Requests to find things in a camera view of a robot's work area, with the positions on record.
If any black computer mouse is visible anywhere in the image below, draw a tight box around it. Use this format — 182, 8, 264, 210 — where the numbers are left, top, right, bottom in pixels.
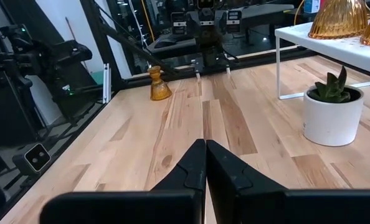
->
153, 36, 177, 49

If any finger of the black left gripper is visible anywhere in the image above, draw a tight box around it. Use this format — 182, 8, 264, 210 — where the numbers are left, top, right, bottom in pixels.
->
187, 18, 207, 50
206, 18, 223, 50

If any blue white container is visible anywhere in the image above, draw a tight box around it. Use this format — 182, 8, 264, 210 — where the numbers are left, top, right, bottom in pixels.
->
303, 0, 325, 14

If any silver aluminium extrusion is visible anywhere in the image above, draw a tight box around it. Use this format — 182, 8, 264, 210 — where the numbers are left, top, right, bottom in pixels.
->
102, 63, 111, 104

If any small table-level camera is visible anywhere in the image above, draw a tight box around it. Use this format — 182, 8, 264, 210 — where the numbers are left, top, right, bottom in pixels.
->
12, 142, 52, 175

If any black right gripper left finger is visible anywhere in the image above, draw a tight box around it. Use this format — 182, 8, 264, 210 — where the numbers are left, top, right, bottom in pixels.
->
39, 139, 207, 224

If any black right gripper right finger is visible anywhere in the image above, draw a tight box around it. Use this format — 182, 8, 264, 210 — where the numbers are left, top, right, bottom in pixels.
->
206, 139, 370, 224

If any grey side table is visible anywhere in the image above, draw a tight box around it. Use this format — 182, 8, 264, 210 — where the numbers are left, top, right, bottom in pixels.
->
234, 3, 295, 32

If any white perforated metal shelf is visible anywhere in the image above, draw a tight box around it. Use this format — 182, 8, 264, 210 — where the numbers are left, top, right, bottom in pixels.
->
274, 21, 370, 101

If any white pot with succulent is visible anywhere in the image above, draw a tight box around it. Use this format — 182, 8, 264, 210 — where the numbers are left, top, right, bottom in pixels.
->
302, 65, 365, 147

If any dark grey desk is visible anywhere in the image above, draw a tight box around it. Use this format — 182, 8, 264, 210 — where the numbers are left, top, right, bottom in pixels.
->
146, 34, 201, 60

